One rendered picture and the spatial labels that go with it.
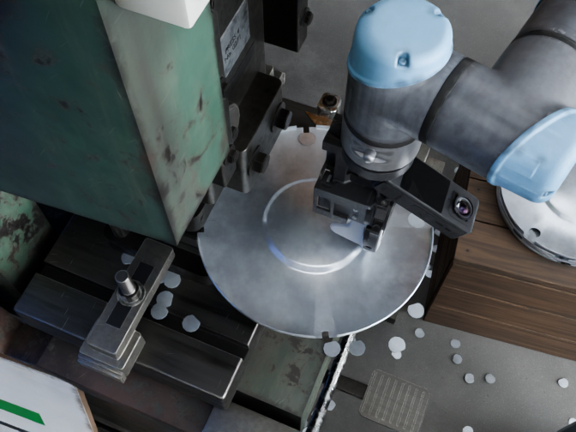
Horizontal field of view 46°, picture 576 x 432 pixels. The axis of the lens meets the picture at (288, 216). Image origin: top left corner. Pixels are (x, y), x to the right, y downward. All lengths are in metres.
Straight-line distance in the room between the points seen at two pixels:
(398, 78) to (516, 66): 0.09
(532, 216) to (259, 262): 0.71
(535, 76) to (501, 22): 1.68
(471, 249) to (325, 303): 0.60
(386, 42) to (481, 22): 1.69
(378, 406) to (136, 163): 1.05
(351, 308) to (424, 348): 0.84
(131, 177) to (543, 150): 0.29
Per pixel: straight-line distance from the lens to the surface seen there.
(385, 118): 0.55
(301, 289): 0.80
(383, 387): 1.42
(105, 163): 0.46
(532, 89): 0.54
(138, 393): 0.95
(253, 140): 0.68
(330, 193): 0.69
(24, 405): 1.20
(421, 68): 0.52
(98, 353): 0.86
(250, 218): 0.84
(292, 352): 0.92
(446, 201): 0.69
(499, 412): 1.63
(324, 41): 2.08
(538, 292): 1.41
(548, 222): 1.39
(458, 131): 0.53
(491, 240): 1.37
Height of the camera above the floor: 1.53
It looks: 62 degrees down
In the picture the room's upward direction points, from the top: straight up
